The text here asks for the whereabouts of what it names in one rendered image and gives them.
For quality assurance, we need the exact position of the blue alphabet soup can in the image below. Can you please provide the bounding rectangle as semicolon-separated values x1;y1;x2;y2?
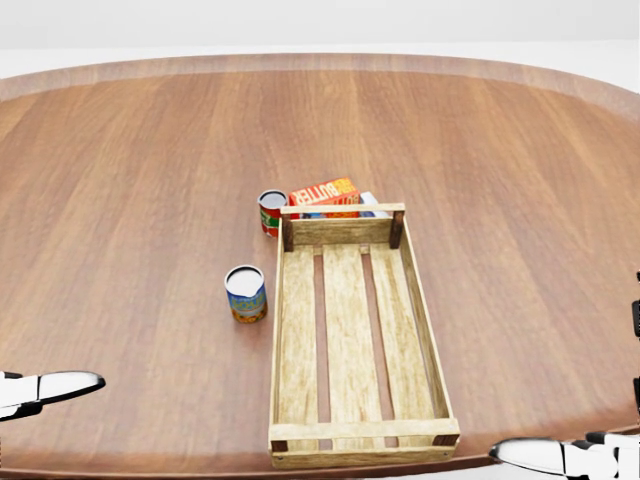
223;264;269;324

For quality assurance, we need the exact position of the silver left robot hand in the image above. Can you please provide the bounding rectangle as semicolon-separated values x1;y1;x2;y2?
0;370;107;423

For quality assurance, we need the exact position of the wooden slat tray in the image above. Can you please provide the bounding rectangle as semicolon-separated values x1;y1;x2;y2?
268;202;461;470

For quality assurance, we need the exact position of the red and green tin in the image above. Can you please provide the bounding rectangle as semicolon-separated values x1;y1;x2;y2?
257;189;289;239

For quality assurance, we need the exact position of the red butter box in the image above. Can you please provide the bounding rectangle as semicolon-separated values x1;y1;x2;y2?
287;176;363;220

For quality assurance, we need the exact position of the white and blue box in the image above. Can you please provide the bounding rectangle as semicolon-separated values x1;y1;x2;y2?
299;191;390;220

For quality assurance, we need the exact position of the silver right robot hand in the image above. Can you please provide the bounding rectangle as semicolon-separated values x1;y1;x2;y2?
489;271;640;480

